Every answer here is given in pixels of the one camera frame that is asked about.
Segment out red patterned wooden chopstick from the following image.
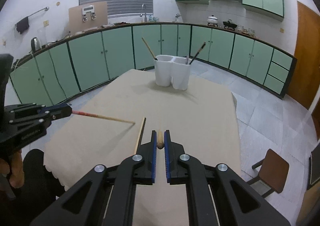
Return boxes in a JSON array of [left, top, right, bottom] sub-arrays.
[[72, 110, 136, 124]]

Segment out thin red chopstick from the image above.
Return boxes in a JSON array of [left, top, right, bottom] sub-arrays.
[[134, 117, 146, 154]]

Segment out light wooden chopstick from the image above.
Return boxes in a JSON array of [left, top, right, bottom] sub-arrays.
[[157, 130, 164, 150]]

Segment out plain wooden chopstick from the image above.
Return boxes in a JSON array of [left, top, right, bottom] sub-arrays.
[[141, 37, 158, 60]]

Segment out green lower kitchen cabinets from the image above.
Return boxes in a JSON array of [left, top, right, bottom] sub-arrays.
[[9, 23, 297, 106]]

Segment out left hand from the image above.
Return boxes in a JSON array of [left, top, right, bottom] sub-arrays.
[[0, 150, 24, 188]]

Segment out brown wooden chair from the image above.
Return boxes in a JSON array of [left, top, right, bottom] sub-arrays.
[[247, 149, 290, 198]]

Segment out electric kettle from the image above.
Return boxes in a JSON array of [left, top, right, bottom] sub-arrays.
[[30, 37, 42, 53]]

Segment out brown board with hooks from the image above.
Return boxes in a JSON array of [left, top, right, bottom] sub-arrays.
[[68, 1, 108, 36]]

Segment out white twin utensil holder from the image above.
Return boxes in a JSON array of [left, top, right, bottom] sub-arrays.
[[154, 55, 191, 91]]

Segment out chrome sink faucet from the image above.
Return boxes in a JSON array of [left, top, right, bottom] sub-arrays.
[[140, 4, 148, 23]]

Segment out wooden door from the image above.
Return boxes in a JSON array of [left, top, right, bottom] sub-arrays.
[[287, 2, 319, 109]]

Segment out white cooking pot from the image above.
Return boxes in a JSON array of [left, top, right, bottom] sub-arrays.
[[207, 15, 219, 27]]

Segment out black wok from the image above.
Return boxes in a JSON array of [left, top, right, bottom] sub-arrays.
[[223, 20, 238, 30]]

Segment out dark towel on rail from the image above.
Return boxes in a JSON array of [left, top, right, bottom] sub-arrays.
[[16, 17, 29, 34]]

